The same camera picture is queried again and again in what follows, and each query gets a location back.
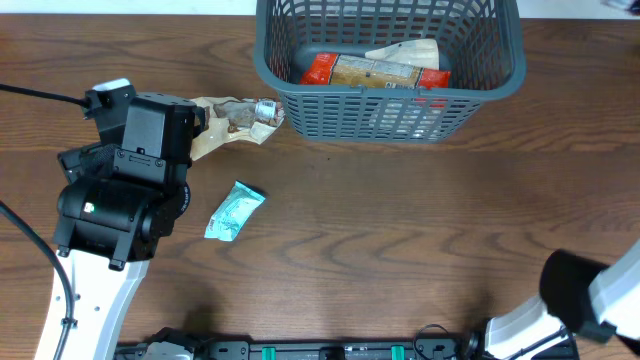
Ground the grey plastic mesh basket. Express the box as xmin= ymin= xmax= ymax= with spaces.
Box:
xmin=254 ymin=0 xmax=526 ymax=144

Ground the orange and tan cracker packet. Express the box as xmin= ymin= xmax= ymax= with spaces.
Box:
xmin=299 ymin=53 xmax=451 ymax=89

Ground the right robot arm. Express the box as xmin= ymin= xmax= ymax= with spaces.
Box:
xmin=458 ymin=244 xmax=639 ymax=360

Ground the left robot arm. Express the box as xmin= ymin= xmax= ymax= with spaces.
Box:
xmin=36 ymin=79 xmax=206 ymax=359

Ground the kraft paper snack bag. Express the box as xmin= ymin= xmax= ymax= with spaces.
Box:
xmin=365 ymin=39 xmax=440 ymax=70
xmin=190 ymin=97 xmax=285 ymax=161

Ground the teal wet wipe packet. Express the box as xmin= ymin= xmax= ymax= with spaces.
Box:
xmin=204 ymin=181 xmax=266 ymax=242

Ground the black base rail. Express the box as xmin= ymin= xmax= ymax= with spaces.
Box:
xmin=113 ymin=328 xmax=493 ymax=360

